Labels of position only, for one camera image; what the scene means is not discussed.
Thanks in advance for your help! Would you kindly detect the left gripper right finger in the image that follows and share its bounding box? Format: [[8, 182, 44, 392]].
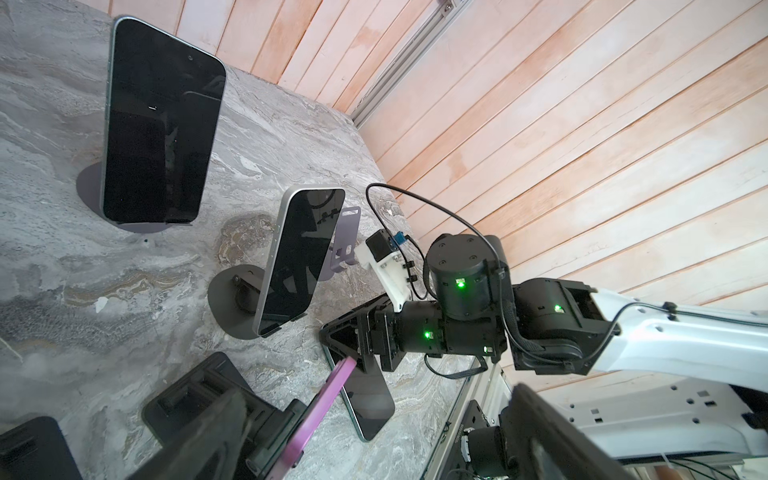
[[500, 383, 631, 480]]

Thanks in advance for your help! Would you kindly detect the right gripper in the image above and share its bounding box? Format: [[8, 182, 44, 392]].
[[319, 294, 447, 372]]

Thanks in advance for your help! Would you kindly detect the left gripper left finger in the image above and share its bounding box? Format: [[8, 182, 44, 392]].
[[130, 390, 246, 479]]

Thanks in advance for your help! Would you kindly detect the black phone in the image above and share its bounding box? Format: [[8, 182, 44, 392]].
[[341, 358, 395, 442]]

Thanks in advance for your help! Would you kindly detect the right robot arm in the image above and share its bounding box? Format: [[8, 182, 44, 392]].
[[320, 234, 767, 456]]

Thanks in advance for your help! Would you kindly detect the black stand front centre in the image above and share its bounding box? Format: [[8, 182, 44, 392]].
[[142, 352, 308, 479]]

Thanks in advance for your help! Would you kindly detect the black stand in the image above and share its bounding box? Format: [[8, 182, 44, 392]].
[[142, 352, 308, 479], [1, 416, 82, 479]]

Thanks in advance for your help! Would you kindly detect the grey round stand centre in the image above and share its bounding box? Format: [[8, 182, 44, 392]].
[[207, 264, 264, 340]]

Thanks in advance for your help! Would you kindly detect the black stand front left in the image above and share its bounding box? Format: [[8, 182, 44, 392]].
[[1, 416, 82, 479]]

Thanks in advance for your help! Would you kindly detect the grey stand back centre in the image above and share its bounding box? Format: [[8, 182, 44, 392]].
[[76, 161, 172, 234]]

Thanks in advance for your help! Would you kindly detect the green phone back centre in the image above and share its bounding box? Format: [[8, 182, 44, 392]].
[[103, 15, 227, 224]]

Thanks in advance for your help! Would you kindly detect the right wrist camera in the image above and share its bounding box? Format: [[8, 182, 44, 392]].
[[354, 229, 414, 313]]

